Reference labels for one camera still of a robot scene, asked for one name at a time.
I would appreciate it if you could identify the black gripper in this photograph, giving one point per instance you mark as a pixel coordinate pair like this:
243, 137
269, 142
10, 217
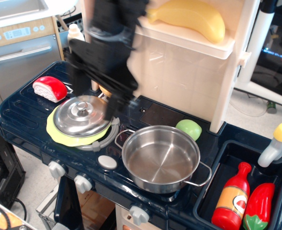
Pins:
106, 64

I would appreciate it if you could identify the steel pot lid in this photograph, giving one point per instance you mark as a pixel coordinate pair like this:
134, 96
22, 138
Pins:
81, 116

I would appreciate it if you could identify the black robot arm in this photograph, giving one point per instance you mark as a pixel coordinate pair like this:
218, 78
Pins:
115, 21

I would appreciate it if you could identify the stainless steel pot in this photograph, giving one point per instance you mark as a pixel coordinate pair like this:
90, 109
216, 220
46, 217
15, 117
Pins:
161, 159

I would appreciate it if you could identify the yellow toy corn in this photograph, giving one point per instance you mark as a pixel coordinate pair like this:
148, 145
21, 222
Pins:
105, 91

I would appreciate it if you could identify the red white toy ham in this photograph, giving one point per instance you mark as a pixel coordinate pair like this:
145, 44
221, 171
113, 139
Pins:
50, 88

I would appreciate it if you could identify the light green plastic plate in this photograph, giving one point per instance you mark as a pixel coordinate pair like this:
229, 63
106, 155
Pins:
69, 141

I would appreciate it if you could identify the navy toy kitchen counter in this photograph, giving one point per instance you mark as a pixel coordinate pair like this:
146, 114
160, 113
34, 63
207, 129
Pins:
23, 117

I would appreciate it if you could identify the cream toy bottle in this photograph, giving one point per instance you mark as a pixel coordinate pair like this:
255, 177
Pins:
74, 33

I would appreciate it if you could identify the grey oval button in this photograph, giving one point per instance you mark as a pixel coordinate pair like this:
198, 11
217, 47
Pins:
107, 162

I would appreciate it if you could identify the cream toy kitchen shelf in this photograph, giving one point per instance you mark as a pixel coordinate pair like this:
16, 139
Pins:
179, 67

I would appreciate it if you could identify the grey left stove knob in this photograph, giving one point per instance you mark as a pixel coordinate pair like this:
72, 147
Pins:
56, 169

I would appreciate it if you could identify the grey stove knob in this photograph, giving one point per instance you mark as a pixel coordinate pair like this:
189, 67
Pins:
82, 184
56, 169
139, 215

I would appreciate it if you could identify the grey middle stove knob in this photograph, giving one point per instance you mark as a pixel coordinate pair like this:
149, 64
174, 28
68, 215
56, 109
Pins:
82, 184

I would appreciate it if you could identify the green toy apple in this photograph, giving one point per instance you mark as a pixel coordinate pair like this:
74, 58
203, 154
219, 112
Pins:
190, 127

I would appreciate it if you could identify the yellow toy banana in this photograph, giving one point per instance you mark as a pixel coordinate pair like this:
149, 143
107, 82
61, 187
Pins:
193, 14

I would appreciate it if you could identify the black crate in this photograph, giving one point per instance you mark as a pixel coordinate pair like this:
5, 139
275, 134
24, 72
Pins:
12, 174

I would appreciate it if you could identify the grey right stove knob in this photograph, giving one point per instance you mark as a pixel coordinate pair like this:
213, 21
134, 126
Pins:
139, 215

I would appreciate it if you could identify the red toy ketchup bottle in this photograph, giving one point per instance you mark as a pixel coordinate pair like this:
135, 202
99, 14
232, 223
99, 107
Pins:
230, 208

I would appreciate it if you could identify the grey faucet yellow cap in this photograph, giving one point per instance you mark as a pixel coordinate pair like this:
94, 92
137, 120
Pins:
273, 151

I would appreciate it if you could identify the red toy chili pepper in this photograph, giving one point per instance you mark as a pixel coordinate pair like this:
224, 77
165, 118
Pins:
258, 210

